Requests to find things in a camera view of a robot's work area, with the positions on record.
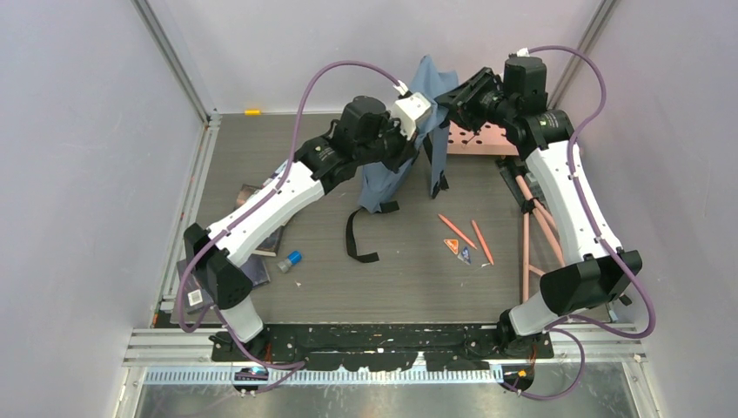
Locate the pink perforated music stand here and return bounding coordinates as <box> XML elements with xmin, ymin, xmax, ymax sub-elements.
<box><xmin>447</xmin><ymin>124</ymin><xmax>565</xmax><ymax>301</ymax></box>

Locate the colourful treehouse paperback book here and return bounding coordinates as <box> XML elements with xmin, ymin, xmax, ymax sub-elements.
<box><xmin>262</xmin><ymin>160</ymin><xmax>298</xmax><ymax>229</ymax></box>

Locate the grey lego plate with post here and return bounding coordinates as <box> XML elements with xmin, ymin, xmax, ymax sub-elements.
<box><xmin>496</xmin><ymin>156</ymin><xmax>546</xmax><ymax>206</ymax></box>

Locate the orange pencil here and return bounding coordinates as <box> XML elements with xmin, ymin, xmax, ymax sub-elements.
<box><xmin>438</xmin><ymin>213</ymin><xmax>477</xmax><ymax>249</ymax></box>
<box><xmin>471</xmin><ymin>219</ymin><xmax>494</xmax><ymax>266</ymax></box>

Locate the orange pencil right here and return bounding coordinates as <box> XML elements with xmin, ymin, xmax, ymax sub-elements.
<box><xmin>471</xmin><ymin>219</ymin><xmax>494</xmax><ymax>266</ymax></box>

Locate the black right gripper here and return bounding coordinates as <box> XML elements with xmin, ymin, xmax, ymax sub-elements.
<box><xmin>432</xmin><ymin>68</ymin><xmax>515</xmax><ymax>133</ymax></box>

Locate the blue capped glue stick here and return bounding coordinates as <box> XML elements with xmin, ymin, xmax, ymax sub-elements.
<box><xmin>278</xmin><ymin>251</ymin><xmax>303</xmax><ymax>273</ymax></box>

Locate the dark Tale of Two Cities book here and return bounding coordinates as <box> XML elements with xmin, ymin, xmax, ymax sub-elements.
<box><xmin>233</xmin><ymin>184</ymin><xmax>287</xmax><ymax>257</ymax></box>

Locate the orange pencil left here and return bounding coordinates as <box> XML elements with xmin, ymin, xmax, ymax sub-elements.
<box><xmin>438</xmin><ymin>213</ymin><xmax>477</xmax><ymax>249</ymax></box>

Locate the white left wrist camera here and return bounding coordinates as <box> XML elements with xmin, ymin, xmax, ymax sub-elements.
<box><xmin>390</xmin><ymin>92</ymin><xmax>432</xmax><ymax>142</ymax></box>

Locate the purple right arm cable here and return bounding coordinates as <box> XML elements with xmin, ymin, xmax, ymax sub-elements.
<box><xmin>501</xmin><ymin>45</ymin><xmax>658</xmax><ymax>402</ymax></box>

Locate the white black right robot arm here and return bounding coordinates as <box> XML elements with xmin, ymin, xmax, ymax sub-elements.
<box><xmin>435</xmin><ymin>56</ymin><xmax>642</xmax><ymax>358</ymax></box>

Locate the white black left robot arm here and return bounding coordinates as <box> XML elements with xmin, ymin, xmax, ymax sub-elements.
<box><xmin>184</xmin><ymin>93</ymin><xmax>432</xmax><ymax>361</ymax></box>

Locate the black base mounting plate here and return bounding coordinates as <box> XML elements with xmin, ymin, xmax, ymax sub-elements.
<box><xmin>209</xmin><ymin>323</ymin><xmax>554</xmax><ymax>372</ymax></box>

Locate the blue grey student backpack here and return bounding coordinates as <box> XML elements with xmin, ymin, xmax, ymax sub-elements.
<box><xmin>345</xmin><ymin>54</ymin><xmax>460</xmax><ymax>265</ymax></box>

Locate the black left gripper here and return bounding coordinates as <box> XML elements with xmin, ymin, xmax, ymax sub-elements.
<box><xmin>356</xmin><ymin>111</ymin><xmax>420</xmax><ymax>175</ymax></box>

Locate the dark blue galaxy cover book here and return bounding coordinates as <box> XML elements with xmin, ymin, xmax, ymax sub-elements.
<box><xmin>183</xmin><ymin>255</ymin><xmax>271</xmax><ymax>314</ymax></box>

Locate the orange triangular sticker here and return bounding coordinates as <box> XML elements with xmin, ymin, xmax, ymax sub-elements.
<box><xmin>443</xmin><ymin>239</ymin><xmax>459</xmax><ymax>255</ymax></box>

